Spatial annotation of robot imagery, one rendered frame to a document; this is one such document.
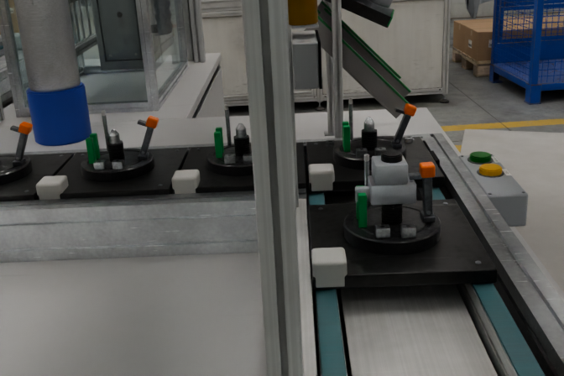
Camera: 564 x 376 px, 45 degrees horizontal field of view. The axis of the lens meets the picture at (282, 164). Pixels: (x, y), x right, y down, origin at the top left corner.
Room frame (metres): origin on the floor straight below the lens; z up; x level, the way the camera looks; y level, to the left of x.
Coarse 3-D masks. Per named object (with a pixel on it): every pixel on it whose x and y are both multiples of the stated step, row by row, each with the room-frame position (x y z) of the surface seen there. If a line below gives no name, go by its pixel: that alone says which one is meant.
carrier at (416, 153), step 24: (312, 144) 1.34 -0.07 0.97; (336, 144) 1.33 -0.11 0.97; (360, 144) 1.26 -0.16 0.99; (384, 144) 1.25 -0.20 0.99; (408, 144) 1.31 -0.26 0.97; (312, 168) 1.14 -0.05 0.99; (336, 168) 1.19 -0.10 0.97; (360, 168) 1.18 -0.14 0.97; (408, 168) 1.17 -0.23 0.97; (312, 192) 1.12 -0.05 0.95
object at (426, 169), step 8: (424, 168) 0.89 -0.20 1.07; (432, 168) 0.89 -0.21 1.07; (416, 176) 0.89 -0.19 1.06; (424, 176) 0.89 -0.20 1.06; (432, 176) 0.89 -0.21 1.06; (424, 184) 0.89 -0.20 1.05; (424, 192) 0.89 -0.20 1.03; (424, 200) 0.89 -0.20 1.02; (424, 208) 0.90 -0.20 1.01; (432, 208) 0.89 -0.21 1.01
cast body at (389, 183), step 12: (372, 156) 0.92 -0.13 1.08; (384, 156) 0.89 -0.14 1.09; (396, 156) 0.89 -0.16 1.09; (372, 168) 0.91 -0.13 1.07; (384, 168) 0.88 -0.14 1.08; (396, 168) 0.88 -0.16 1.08; (372, 180) 0.90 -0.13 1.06; (384, 180) 0.88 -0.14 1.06; (396, 180) 0.88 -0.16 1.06; (408, 180) 0.89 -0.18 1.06; (360, 192) 0.90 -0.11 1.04; (372, 192) 0.88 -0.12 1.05; (384, 192) 0.88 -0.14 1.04; (396, 192) 0.88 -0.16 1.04; (408, 192) 0.88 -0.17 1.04; (372, 204) 0.88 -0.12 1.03; (384, 204) 0.88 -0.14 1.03
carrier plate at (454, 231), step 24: (312, 216) 0.98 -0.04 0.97; (336, 216) 0.97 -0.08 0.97; (456, 216) 0.95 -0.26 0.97; (312, 240) 0.89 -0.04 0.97; (336, 240) 0.89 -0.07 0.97; (456, 240) 0.87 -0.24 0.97; (360, 264) 0.81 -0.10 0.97; (384, 264) 0.81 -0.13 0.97; (408, 264) 0.80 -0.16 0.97; (432, 264) 0.80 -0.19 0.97; (456, 264) 0.80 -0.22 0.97; (480, 264) 0.79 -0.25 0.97; (336, 288) 0.78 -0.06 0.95
